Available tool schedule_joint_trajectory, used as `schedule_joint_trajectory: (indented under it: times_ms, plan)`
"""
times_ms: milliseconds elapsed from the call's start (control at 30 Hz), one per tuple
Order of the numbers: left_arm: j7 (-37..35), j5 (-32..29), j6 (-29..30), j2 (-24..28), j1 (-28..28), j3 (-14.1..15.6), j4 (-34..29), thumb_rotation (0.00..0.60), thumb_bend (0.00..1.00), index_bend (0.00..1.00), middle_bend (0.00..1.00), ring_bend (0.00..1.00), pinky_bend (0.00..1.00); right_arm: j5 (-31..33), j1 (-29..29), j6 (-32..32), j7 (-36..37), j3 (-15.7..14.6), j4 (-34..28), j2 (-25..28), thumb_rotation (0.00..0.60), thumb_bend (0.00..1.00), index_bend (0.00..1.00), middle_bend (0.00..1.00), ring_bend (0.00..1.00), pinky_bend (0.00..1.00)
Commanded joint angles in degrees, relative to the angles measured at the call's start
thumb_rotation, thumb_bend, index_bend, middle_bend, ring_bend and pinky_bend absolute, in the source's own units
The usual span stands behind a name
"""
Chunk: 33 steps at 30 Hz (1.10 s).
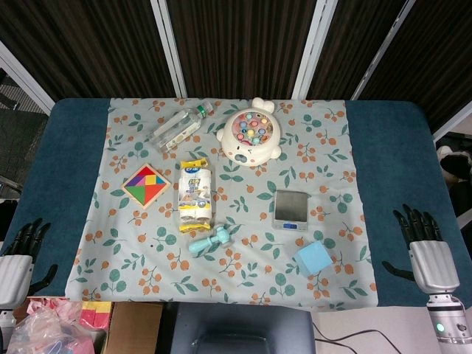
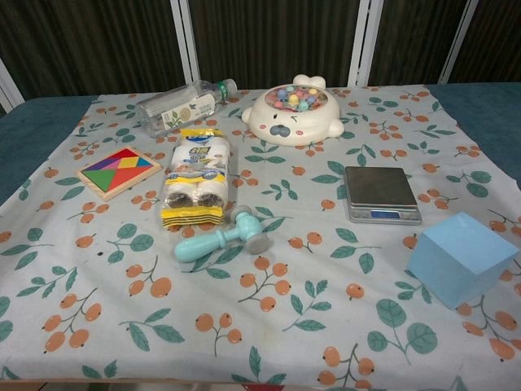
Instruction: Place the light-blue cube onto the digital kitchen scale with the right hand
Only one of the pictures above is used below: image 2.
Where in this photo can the white folding screen frame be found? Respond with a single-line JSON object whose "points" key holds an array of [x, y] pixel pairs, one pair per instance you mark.
{"points": [[189, 40]]}

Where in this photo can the floral print tablecloth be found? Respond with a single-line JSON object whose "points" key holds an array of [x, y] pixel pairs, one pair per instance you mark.
{"points": [[260, 317]]}

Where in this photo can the colourful wooden tangram puzzle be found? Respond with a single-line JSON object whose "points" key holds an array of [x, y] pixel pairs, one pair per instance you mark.
{"points": [[120, 172]]}

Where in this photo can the clear plastic water bottle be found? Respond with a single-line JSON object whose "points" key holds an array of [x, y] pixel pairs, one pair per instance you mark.
{"points": [[179, 108]]}

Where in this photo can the silver digital kitchen scale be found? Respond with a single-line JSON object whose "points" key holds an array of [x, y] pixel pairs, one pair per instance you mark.
{"points": [[379, 188]]}

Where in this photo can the light blue foam cube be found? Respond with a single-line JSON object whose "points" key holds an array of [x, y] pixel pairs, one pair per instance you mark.
{"points": [[464, 260]]}

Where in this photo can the cream seal fishing toy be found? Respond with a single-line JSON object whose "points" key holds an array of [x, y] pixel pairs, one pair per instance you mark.
{"points": [[291, 112]]}

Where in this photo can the yellow packaged snack rolls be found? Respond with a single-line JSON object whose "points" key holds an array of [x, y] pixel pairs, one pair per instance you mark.
{"points": [[198, 175]]}

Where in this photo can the light blue toy hammer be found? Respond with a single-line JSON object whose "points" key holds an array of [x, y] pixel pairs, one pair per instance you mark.
{"points": [[228, 238]]}

